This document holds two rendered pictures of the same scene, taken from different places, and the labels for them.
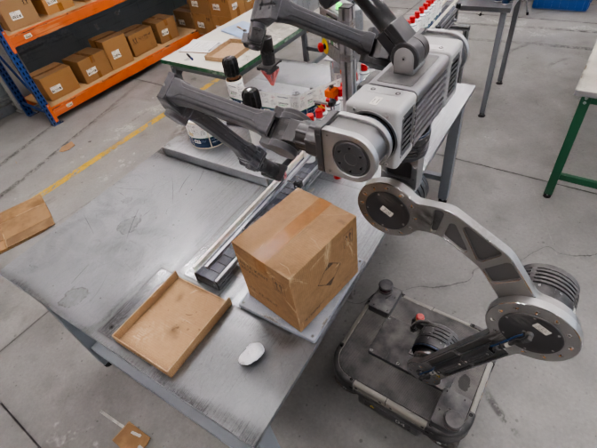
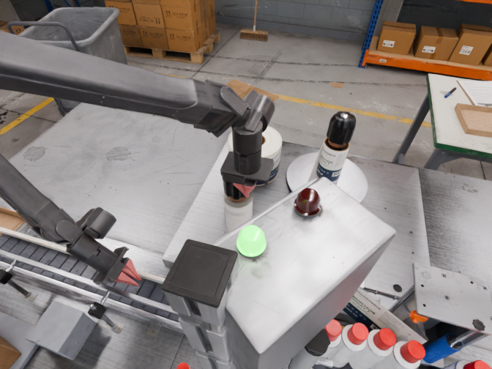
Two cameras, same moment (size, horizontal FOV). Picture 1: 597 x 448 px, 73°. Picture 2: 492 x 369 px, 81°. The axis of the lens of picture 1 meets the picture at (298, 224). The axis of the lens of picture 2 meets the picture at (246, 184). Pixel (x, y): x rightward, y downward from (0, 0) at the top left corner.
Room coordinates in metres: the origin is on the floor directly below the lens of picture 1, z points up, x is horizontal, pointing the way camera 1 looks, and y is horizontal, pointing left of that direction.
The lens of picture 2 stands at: (1.52, -0.40, 1.70)
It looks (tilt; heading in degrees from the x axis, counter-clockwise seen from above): 48 degrees down; 69
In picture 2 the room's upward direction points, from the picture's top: straight up
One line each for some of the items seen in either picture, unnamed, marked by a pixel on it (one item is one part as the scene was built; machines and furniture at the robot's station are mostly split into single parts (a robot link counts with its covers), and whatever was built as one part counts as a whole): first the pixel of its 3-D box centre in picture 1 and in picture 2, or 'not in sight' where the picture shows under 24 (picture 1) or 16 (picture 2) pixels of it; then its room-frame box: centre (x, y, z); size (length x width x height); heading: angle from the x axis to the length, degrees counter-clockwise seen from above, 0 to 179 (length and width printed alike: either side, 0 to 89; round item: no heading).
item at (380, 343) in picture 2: not in sight; (371, 349); (1.84, -0.35, 0.98); 0.05 x 0.05 x 0.20
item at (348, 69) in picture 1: (349, 93); (225, 364); (1.52, -0.30, 1.16); 0.04 x 0.04 x 0.67; 51
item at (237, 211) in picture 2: (256, 119); (238, 203); (1.70, 0.11, 1.03); 0.09 x 0.09 x 0.30
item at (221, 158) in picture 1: (259, 124); (305, 211); (1.96, 0.12, 0.86); 0.80 x 0.67 x 0.05; 141
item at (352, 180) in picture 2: not in sight; (326, 179); (2.09, 0.21, 0.89); 0.31 x 0.31 x 0.01
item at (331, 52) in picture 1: (341, 32); (285, 285); (1.61, -0.29, 1.38); 0.17 x 0.10 x 0.19; 16
